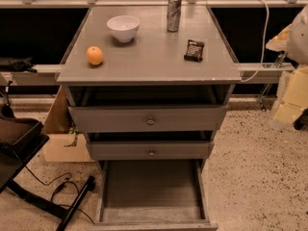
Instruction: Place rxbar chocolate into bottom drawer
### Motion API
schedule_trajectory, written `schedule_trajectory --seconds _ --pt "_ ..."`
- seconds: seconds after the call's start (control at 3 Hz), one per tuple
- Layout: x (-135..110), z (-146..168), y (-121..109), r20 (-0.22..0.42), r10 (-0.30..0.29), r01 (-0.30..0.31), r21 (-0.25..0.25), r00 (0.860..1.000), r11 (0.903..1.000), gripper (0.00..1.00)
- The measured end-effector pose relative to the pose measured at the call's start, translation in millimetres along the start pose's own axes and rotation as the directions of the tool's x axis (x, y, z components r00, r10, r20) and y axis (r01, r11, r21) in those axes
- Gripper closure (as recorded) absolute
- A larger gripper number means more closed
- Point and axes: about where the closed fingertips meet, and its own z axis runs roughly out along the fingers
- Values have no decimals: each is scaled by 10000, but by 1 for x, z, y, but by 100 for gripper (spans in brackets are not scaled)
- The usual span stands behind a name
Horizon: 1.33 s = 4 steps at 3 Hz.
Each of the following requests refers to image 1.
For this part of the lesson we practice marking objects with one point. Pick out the grey middle drawer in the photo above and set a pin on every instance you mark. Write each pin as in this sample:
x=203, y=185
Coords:
x=149, y=150

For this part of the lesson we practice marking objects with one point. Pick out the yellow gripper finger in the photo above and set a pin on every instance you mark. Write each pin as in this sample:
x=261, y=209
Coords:
x=292, y=96
x=279, y=42

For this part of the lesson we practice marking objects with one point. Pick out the orange fruit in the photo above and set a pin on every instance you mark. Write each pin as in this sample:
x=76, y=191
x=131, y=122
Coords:
x=94, y=55

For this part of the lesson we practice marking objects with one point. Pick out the cardboard box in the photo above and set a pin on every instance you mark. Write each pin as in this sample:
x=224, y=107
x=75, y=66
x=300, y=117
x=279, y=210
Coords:
x=66, y=144

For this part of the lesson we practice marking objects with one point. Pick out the metal railing frame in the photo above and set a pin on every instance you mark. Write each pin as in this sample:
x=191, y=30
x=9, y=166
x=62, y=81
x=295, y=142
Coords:
x=56, y=35

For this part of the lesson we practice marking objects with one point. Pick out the silver drink can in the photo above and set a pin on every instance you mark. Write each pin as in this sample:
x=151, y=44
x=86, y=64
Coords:
x=173, y=15

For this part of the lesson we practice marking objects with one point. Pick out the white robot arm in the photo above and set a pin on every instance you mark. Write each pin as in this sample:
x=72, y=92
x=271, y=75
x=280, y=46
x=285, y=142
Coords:
x=293, y=40

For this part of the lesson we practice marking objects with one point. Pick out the grey top drawer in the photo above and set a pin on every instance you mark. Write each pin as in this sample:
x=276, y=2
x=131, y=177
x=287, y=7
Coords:
x=148, y=119

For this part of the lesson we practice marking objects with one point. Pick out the black object on rail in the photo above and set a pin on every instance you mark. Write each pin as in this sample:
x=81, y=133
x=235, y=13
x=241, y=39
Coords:
x=16, y=65

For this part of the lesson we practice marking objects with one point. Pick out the white ceramic bowl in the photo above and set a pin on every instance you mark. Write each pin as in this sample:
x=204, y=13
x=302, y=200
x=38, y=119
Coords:
x=123, y=27

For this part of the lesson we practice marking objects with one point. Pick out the grey open bottom drawer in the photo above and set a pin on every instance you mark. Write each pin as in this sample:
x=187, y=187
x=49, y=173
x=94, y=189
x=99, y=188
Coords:
x=159, y=195

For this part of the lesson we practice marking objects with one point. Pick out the black rxbar chocolate wrapper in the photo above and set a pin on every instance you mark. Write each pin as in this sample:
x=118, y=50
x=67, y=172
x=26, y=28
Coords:
x=194, y=51

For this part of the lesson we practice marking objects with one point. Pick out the grey wooden drawer cabinet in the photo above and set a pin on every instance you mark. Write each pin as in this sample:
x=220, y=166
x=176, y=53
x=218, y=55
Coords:
x=139, y=92

